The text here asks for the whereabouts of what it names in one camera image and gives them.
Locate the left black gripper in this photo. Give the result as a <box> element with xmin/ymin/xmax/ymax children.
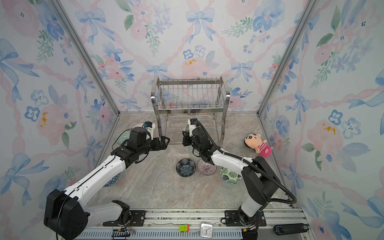
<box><xmin>138</xmin><ymin>135</ymin><xmax>170</xmax><ymax>157</ymax></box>

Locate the dark blue flower bowl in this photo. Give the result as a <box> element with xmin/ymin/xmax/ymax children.
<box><xmin>176</xmin><ymin>159</ymin><xmax>196</xmax><ymax>178</ymax></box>

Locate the stainless steel dish rack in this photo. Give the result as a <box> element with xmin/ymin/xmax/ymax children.
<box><xmin>151</xmin><ymin>77</ymin><xmax>231</xmax><ymax>145</ymax></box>

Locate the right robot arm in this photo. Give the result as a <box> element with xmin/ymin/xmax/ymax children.
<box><xmin>183</xmin><ymin>119</ymin><xmax>282</xmax><ymax>226</ymax></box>

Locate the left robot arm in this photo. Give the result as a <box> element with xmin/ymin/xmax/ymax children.
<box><xmin>44</xmin><ymin>127</ymin><xmax>170</xmax><ymax>240</ymax></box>

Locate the white orange bowl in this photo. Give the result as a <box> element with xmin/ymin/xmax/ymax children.
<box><xmin>133</xmin><ymin>123</ymin><xmax>145</xmax><ymax>128</ymax></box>

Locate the pink purple glass bowl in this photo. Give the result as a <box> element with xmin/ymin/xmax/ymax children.
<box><xmin>198</xmin><ymin>160</ymin><xmax>217</xmax><ymax>176</ymax></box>

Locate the pale green bowl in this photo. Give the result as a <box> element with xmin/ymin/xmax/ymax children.
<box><xmin>115</xmin><ymin>130</ymin><xmax>131</xmax><ymax>145</ymax></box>

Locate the green leaf pattern bowl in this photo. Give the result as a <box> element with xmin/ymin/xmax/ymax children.
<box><xmin>220</xmin><ymin>167</ymin><xmax>242</xmax><ymax>185</ymax></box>

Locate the plush doll pink shirt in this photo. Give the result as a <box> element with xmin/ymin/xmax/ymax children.
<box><xmin>244</xmin><ymin>133</ymin><xmax>273</xmax><ymax>158</ymax></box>

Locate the blue mesh pattern bowl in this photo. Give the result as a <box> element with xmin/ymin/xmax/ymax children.
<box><xmin>104</xmin><ymin>174</ymin><xmax>120</xmax><ymax>187</ymax></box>

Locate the green orange small block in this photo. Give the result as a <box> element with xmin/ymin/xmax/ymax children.
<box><xmin>179</xmin><ymin>224</ymin><xmax>190</xmax><ymax>233</ymax></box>

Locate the small silver alarm clock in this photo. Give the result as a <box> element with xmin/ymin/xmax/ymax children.
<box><xmin>200</xmin><ymin>223</ymin><xmax>214</xmax><ymax>239</ymax></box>

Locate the black stapler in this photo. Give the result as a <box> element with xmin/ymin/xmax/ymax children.
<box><xmin>273</xmin><ymin>223</ymin><xmax>309</xmax><ymax>236</ymax></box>

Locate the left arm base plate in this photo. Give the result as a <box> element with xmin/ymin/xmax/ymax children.
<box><xmin>102</xmin><ymin>210</ymin><xmax>147</xmax><ymax>227</ymax></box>

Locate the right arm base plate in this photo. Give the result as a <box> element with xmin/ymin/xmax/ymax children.
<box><xmin>222</xmin><ymin>210</ymin><xmax>267</xmax><ymax>227</ymax></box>

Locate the black connector with wires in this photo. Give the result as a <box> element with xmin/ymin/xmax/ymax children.
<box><xmin>111</xmin><ymin>229</ymin><xmax>131</xmax><ymax>240</ymax></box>

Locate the black corrugated cable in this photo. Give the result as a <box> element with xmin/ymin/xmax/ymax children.
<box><xmin>194</xmin><ymin>119</ymin><xmax>298</xmax><ymax>205</ymax></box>

